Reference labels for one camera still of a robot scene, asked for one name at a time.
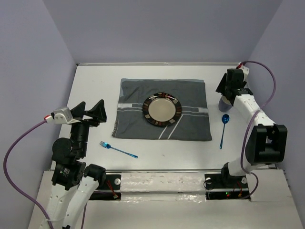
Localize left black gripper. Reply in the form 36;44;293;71
70;98;107;156

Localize purple white cup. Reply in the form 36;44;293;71
218;96;232;113

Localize grey striped cloth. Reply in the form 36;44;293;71
112;79;212;142

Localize dark rimmed dinner plate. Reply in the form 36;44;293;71
142;92;182;127

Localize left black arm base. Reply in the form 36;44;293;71
89;174;122;201

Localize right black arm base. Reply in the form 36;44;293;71
203;164;250;200

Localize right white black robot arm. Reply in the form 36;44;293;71
216;67;288;187

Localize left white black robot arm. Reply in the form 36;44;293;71
40;100;107;229

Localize blue metal spoon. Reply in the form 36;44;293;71
219;114;230;149

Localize blue metal fork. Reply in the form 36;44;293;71
100;141;138;158

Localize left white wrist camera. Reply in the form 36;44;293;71
44;107;80;125

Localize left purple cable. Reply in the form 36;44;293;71
3;118;120;229

